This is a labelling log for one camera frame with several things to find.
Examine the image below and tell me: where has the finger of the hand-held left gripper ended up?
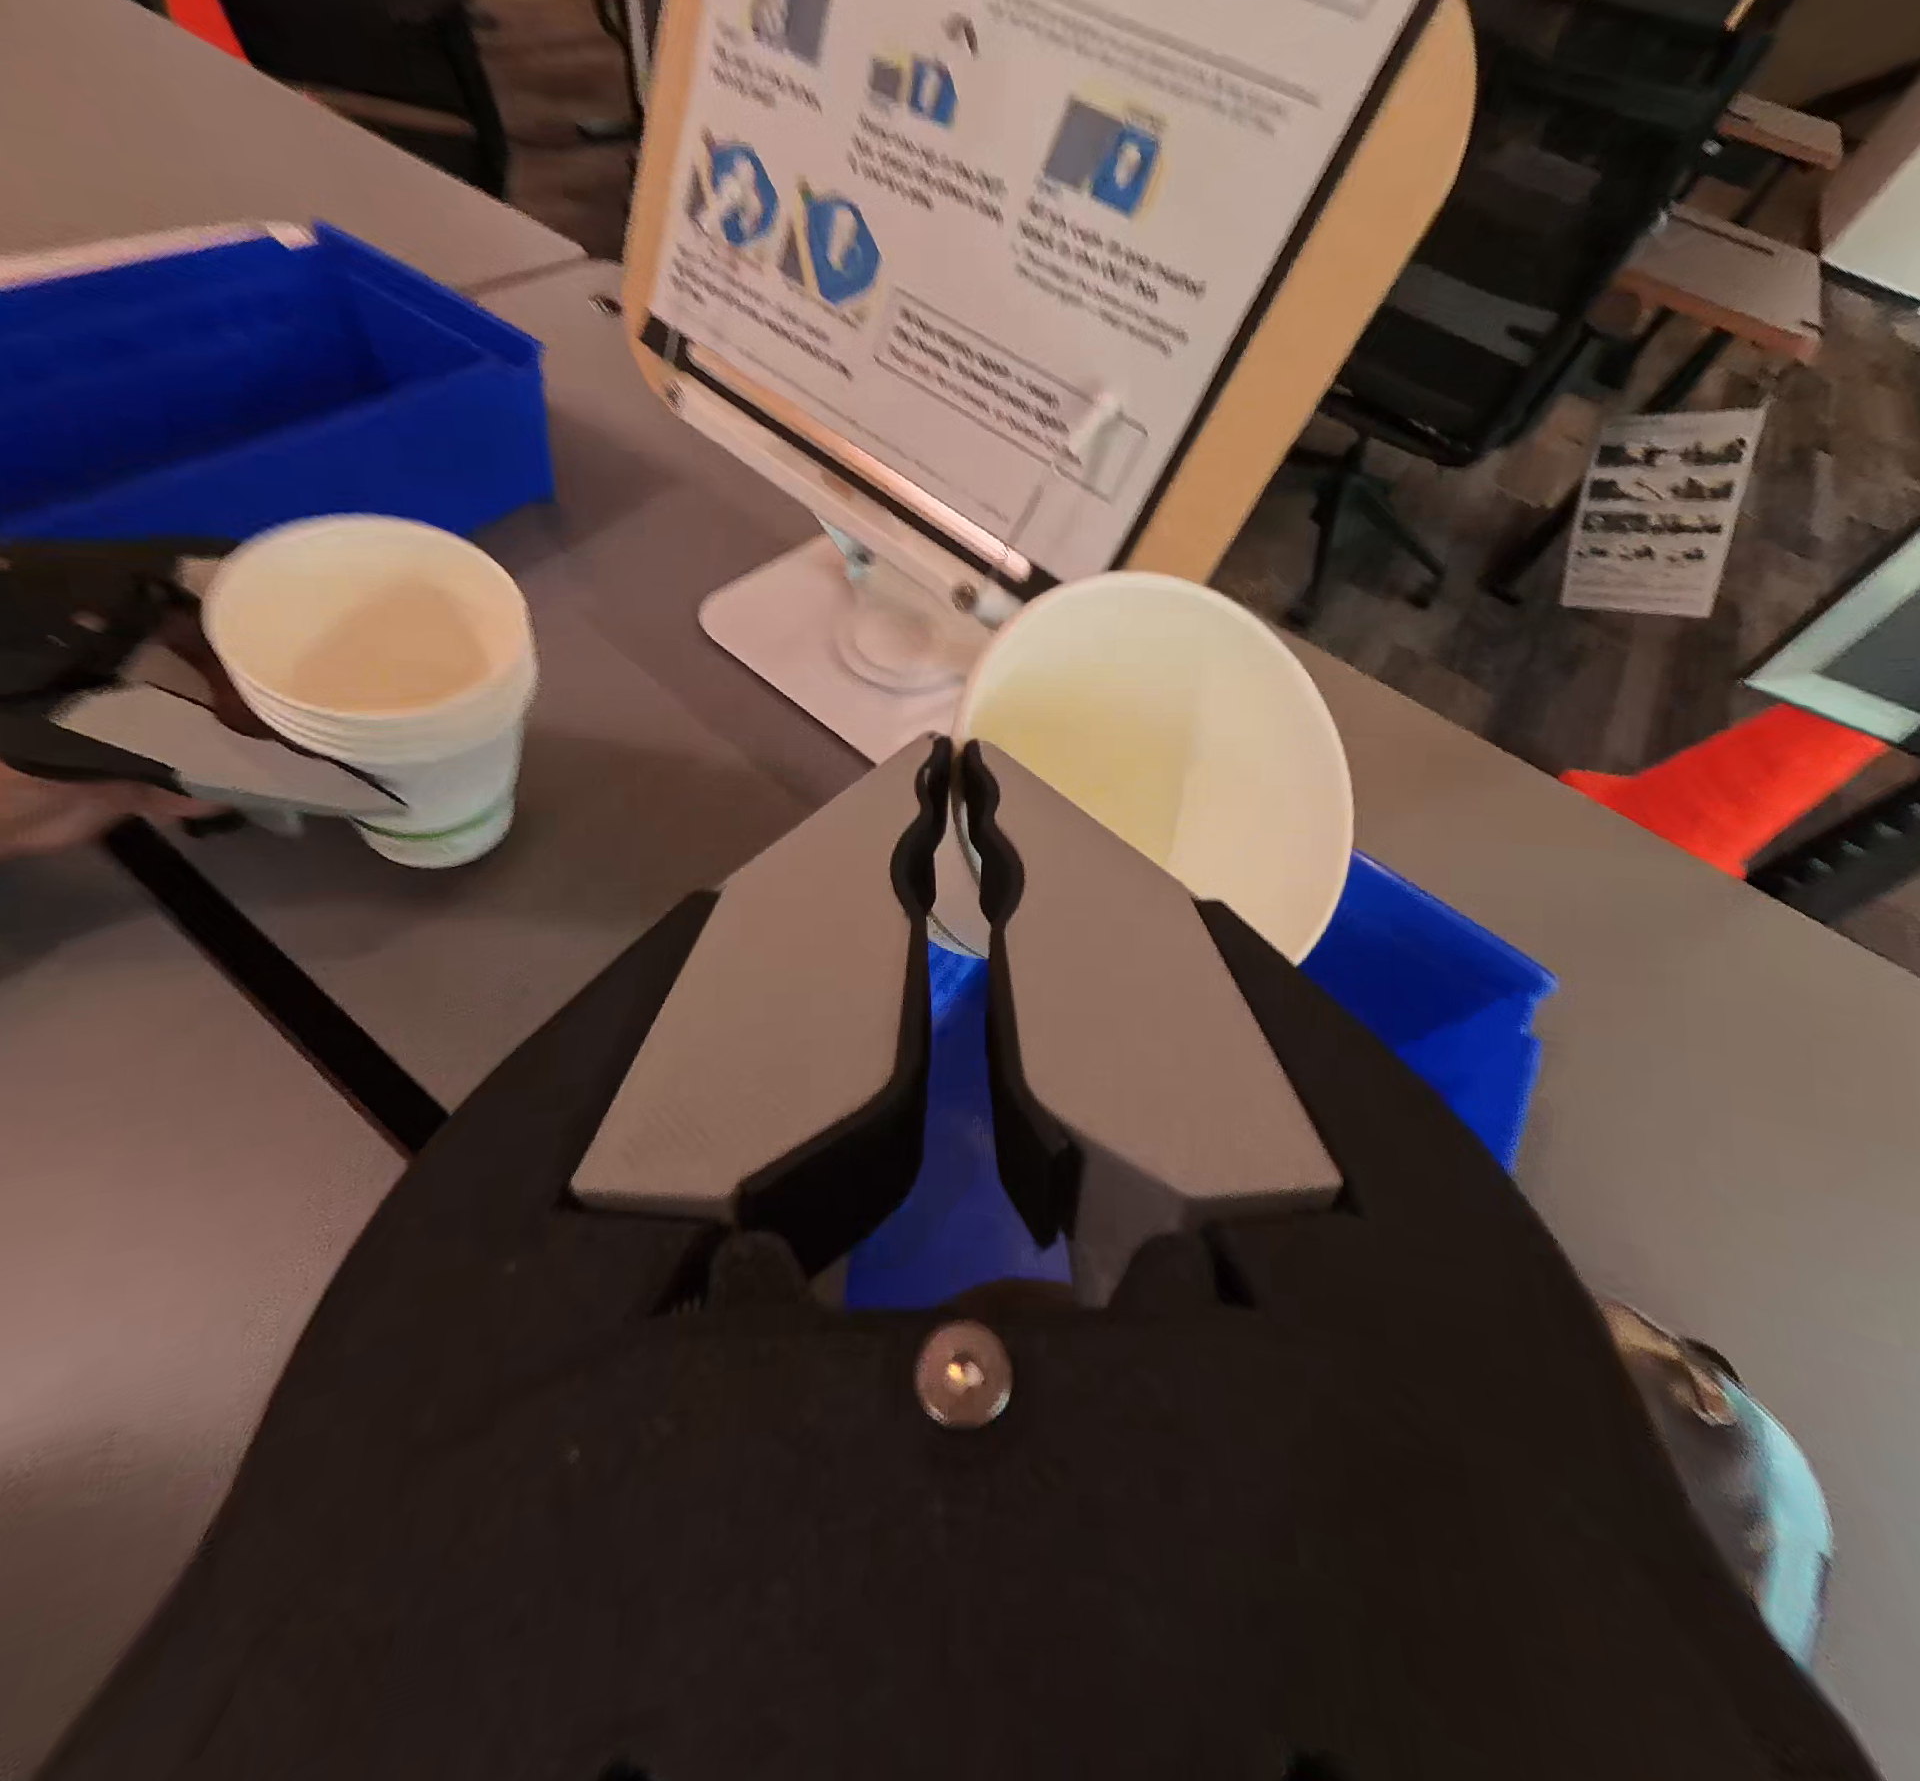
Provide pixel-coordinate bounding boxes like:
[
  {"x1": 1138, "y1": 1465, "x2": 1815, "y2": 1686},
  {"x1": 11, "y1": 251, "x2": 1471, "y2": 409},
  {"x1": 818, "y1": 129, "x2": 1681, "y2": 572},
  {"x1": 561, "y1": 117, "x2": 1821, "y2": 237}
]
[
  {"x1": 48, "y1": 683, "x2": 409, "y2": 827},
  {"x1": 115, "y1": 639, "x2": 260, "y2": 730}
]

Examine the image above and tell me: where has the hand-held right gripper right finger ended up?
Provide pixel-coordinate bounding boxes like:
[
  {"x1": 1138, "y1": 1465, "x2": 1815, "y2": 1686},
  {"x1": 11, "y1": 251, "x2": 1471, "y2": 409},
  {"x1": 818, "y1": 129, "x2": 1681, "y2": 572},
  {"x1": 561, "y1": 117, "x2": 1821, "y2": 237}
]
[{"x1": 956, "y1": 740, "x2": 1348, "y2": 1312}]

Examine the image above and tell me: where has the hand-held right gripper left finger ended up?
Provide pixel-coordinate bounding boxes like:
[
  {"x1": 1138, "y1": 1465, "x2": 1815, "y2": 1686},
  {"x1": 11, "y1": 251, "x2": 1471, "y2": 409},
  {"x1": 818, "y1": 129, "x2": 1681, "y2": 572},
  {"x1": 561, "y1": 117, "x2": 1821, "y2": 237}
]
[{"x1": 566, "y1": 735, "x2": 959, "y2": 1277}]

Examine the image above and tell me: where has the stack of white paper cups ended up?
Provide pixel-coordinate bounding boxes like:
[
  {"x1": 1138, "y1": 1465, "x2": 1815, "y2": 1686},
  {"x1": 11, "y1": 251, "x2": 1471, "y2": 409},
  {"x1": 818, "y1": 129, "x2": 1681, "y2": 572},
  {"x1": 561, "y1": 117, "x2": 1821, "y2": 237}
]
[{"x1": 201, "y1": 513, "x2": 540, "y2": 871}]

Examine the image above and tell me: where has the blue plastic bin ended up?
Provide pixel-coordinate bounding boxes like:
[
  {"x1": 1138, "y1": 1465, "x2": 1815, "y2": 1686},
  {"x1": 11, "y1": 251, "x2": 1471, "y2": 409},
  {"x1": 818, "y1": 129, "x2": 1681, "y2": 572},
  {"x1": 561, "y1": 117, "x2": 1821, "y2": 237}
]
[
  {"x1": 0, "y1": 218, "x2": 557, "y2": 544},
  {"x1": 841, "y1": 850, "x2": 1560, "y2": 1315}
]

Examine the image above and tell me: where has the green-banded white paper cup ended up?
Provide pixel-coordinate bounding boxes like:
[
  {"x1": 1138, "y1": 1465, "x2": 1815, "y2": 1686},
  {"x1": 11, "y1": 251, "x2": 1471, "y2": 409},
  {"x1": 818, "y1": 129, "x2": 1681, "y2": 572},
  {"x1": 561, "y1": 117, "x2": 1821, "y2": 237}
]
[{"x1": 923, "y1": 571, "x2": 1356, "y2": 972}]

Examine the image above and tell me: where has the person's left hand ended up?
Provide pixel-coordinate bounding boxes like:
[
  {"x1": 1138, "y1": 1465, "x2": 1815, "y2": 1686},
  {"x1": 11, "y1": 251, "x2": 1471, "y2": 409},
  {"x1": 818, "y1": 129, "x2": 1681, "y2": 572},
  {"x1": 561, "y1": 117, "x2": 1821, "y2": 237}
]
[{"x1": 0, "y1": 772, "x2": 215, "y2": 863}]

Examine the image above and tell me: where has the printed paper sign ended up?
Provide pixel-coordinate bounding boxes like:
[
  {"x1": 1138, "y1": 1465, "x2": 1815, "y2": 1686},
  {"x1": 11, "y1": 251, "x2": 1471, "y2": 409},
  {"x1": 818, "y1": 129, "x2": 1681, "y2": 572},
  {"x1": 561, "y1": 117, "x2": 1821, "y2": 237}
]
[{"x1": 1560, "y1": 409, "x2": 1769, "y2": 616}]

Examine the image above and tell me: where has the grey framed partition panel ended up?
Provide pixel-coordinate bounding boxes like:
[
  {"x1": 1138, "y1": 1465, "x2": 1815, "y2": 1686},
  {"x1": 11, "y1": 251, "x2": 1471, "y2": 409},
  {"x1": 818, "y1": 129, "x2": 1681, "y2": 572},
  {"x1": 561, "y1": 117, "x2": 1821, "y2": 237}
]
[{"x1": 1740, "y1": 520, "x2": 1920, "y2": 750}]

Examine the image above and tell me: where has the printed instruction sheet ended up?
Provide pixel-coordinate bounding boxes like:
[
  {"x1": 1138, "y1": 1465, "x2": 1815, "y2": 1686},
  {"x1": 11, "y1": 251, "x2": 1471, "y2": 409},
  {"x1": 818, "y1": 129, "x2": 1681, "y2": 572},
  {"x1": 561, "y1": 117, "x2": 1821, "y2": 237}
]
[{"x1": 644, "y1": 0, "x2": 1501, "y2": 569}]

